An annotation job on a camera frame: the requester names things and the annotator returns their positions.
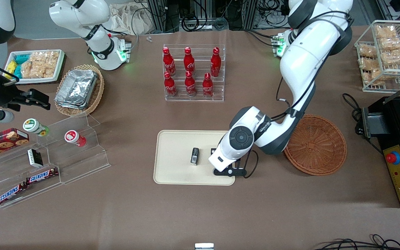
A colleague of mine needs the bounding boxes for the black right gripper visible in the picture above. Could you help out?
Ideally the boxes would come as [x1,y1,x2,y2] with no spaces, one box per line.
[0,74,51,112]

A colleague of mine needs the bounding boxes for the white rectangular snack tray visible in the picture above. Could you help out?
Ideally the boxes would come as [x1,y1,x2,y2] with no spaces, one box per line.
[8,49,65,85]

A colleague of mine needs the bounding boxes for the cream plastic serving tray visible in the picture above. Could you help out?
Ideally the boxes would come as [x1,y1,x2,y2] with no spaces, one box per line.
[153,130,236,186]

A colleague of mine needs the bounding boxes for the oval light wicker basket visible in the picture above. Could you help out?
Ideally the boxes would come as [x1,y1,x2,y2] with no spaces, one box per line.
[54,64,105,117]

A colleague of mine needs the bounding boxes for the round brown wicker basket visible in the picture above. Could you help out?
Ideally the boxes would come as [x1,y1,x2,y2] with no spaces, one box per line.
[282,115,347,176]

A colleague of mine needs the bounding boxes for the green lid yogurt cup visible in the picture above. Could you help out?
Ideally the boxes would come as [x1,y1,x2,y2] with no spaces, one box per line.
[23,118,50,137]

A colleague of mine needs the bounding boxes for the rice cracker snack pack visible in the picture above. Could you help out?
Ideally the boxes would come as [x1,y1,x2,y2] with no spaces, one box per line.
[42,51,60,78]
[21,52,44,79]

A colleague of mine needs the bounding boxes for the stacked aluminium foil containers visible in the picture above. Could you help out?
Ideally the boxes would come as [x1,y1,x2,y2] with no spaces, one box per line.
[55,69,98,110]

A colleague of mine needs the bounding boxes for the red cookie box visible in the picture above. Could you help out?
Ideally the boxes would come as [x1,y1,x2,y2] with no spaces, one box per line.
[0,128,30,161]

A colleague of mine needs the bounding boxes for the red lid yogurt cup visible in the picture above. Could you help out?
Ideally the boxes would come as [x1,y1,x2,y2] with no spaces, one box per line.
[64,130,87,147]

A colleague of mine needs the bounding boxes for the black and white small carton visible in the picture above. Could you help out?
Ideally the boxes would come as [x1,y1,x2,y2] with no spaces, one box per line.
[27,148,44,168]

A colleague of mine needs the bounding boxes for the Snickers chocolate bar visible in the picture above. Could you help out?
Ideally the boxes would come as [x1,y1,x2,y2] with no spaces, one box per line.
[25,168,59,185]
[0,182,27,206]

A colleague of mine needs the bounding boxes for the clear acrylic stepped shelf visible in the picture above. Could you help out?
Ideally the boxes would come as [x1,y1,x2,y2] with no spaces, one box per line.
[0,112,111,209]

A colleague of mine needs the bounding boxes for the clear acrylic bottle rack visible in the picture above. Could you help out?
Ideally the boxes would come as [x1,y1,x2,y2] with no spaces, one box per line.
[162,44,227,102]

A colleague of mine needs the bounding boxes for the red cola bottle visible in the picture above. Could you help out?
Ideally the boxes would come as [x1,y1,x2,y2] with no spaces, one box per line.
[210,47,222,77]
[184,70,197,97]
[202,72,214,98]
[162,47,176,77]
[183,47,196,76]
[163,71,178,98]

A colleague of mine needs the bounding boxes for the beige cloth bag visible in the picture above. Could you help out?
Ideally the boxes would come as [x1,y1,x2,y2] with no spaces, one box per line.
[109,3,154,35]

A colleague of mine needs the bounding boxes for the rice cracker bag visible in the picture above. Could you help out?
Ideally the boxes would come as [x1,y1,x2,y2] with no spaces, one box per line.
[374,25,398,39]
[359,57,383,71]
[359,44,378,58]
[378,36,400,51]
[380,48,400,66]
[361,69,394,86]

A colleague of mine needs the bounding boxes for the black appliance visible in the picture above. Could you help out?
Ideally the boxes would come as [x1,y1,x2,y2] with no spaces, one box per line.
[377,94,400,209]

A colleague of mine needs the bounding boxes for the black floor cables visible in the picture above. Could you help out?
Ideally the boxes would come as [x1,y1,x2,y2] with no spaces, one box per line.
[312,234,400,250]

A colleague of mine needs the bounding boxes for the aluminium frame post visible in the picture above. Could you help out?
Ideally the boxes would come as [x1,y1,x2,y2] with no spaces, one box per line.
[147,0,168,34]

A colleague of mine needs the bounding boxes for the coiled black cable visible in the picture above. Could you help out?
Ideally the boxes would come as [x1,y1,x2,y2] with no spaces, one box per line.
[181,14,201,33]

